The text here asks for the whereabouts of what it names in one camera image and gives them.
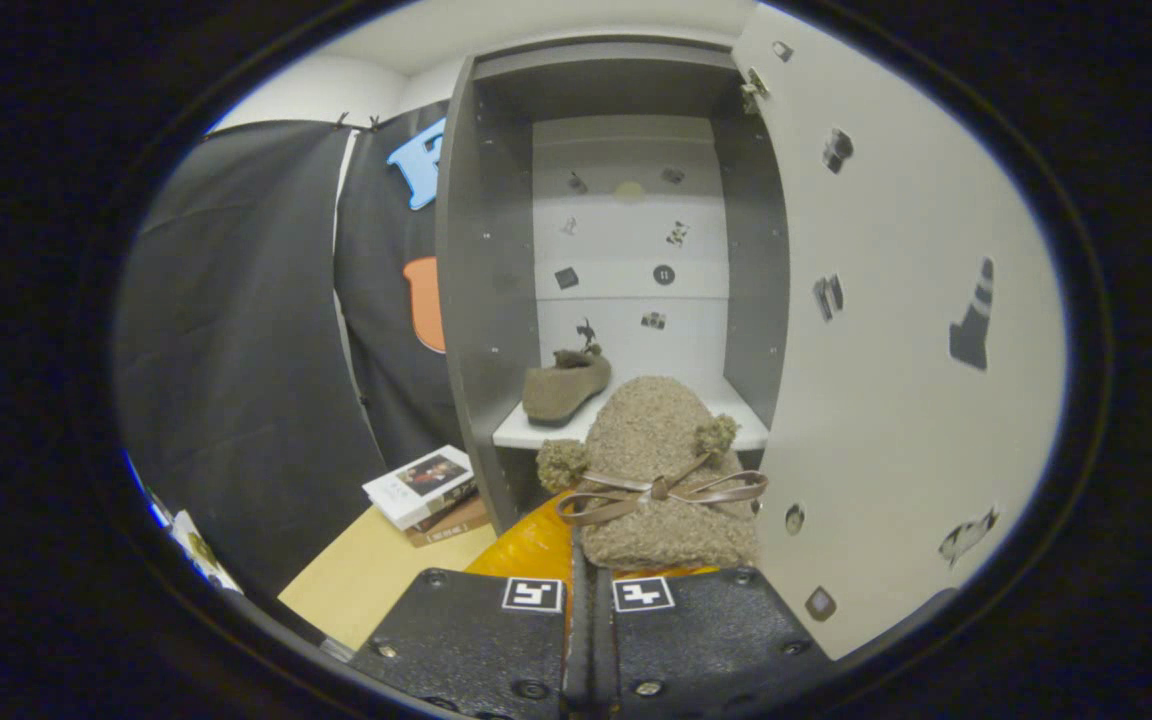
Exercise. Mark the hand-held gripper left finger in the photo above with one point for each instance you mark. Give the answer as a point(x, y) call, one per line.
point(476, 640)

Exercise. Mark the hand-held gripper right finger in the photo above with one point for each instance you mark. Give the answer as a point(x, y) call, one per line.
point(706, 640)

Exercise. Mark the brown fuzzy shoe with bow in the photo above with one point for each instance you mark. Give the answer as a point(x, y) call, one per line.
point(656, 450)
point(561, 392)

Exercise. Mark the grey shoe cabinet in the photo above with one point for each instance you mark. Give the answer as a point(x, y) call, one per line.
point(481, 300)

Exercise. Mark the white cabinet shelf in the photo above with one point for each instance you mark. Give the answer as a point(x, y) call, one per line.
point(536, 435)

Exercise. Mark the metal door hinge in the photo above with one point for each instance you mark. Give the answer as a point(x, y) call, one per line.
point(753, 90)

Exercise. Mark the brown book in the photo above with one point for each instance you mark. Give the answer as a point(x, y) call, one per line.
point(451, 525)

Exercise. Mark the white book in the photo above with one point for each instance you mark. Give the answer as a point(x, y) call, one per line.
point(423, 485)

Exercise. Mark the white patterned object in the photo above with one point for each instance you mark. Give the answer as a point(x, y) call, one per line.
point(201, 552)

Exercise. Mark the black backdrop cloth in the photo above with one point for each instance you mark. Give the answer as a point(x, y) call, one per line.
point(236, 350)

